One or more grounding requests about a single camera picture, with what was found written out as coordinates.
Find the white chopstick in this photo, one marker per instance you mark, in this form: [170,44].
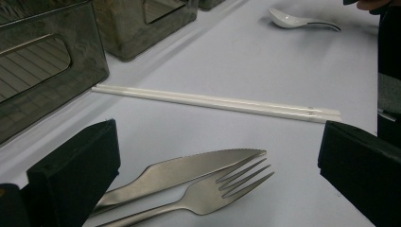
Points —
[217,106]
[217,100]

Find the steel table knife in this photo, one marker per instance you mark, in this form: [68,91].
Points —
[189,168]

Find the smoked plastic bin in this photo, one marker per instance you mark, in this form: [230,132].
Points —
[129,34]
[47,78]
[209,3]

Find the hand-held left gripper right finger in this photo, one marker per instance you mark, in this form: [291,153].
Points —
[362,170]

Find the white ceramic spoon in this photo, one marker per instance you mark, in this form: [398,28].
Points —
[288,19]

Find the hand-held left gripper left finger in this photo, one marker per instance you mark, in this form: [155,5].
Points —
[72,176]

